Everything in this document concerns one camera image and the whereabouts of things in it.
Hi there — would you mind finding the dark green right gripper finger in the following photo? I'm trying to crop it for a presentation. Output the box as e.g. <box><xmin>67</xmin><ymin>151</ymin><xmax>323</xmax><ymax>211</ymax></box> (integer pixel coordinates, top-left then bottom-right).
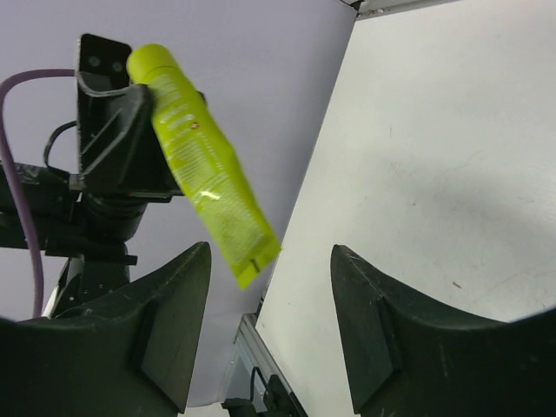
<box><xmin>77</xmin><ymin>33</ymin><xmax>132</xmax><ymax>91</ymax></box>

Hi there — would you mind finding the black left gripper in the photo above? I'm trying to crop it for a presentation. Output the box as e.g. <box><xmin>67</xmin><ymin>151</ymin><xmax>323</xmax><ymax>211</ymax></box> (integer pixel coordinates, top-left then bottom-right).
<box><xmin>43</xmin><ymin>82</ymin><xmax>182</xmax><ymax>261</ymax></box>

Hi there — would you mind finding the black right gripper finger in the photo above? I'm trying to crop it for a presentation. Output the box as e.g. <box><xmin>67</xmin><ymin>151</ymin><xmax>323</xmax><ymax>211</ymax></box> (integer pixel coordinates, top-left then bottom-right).
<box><xmin>1</xmin><ymin>242</ymin><xmax>211</xmax><ymax>416</ymax></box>
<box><xmin>330</xmin><ymin>245</ymin><xmax>555</xmax><ymax>416</ymax></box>

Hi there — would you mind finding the green toothpaste tube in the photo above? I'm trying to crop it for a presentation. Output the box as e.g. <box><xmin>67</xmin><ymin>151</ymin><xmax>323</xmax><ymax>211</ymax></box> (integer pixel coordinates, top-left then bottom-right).
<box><xmin>126</xmin><ymin>43</ymin><xmax>281</xmax><ymax>289</ymax></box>

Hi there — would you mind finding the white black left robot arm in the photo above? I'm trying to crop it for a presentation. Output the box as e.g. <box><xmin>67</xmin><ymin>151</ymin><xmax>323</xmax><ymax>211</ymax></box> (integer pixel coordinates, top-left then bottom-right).
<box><xmin>1</xmin><ymin>74</ymin><xmax>180</xmax><ymax>314</ymax></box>

